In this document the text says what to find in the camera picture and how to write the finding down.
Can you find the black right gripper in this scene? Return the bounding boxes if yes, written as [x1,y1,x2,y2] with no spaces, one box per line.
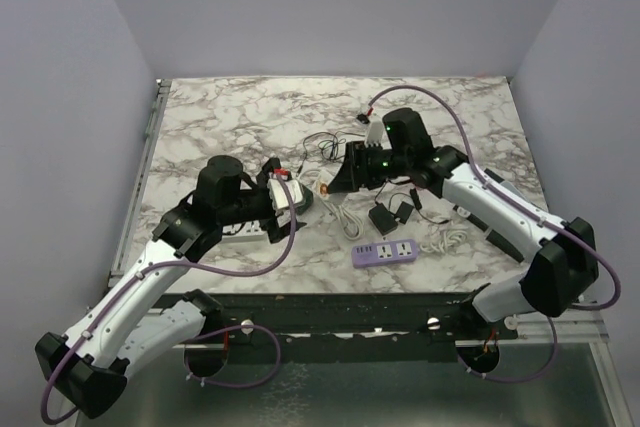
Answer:
[330,139,412,192]

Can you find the thin black cable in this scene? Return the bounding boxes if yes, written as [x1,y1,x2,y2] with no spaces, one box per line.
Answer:
[297,130,361,178]

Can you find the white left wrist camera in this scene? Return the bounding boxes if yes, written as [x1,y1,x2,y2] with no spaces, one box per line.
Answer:
[267,173,305,214]

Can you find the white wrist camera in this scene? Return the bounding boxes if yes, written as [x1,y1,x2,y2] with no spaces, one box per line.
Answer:
[267,173,305,214]
[356,114,386,147]

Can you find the white purple strip cord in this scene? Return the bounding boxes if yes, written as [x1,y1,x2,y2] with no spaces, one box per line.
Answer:
[418,226,471,254]

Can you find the grey rectangular box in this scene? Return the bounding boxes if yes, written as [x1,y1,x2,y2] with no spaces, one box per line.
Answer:
[500,179,524,198]

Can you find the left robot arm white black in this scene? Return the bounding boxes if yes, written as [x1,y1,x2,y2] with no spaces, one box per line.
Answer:
[35,155,304,425]

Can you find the black mat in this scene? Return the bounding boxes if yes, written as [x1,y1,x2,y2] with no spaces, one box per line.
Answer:
[453,205,524,263]

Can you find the white power strip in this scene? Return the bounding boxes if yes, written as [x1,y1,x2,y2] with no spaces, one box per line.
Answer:
[222,221,267,243]

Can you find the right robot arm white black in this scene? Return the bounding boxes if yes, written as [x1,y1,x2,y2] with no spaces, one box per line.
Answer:
[327,108,599,338]

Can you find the black mounting base rail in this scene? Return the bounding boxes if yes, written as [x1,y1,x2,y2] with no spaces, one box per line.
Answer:
[156,289,517,368]

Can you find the small black adapter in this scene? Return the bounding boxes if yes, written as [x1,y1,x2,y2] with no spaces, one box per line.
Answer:
[394,201,415,225]

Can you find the black power adapter brick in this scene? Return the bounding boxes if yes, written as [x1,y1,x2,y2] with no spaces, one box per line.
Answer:
[368,203,398,236]

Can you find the purple power strip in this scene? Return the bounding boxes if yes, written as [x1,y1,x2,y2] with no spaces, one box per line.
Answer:
[351,239,419,269]

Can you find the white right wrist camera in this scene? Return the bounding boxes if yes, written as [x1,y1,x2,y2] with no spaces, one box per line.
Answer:
[356,114,386,147]

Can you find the dark green charger block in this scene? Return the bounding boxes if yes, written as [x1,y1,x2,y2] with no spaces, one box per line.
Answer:
[296,186,314,216]

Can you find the white coiled power cord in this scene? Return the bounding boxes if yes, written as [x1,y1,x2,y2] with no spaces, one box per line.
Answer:
[314,171,366,242]

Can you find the aluminium frame left rail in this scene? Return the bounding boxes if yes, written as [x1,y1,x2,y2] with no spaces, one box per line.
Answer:
[107,79,172,287]

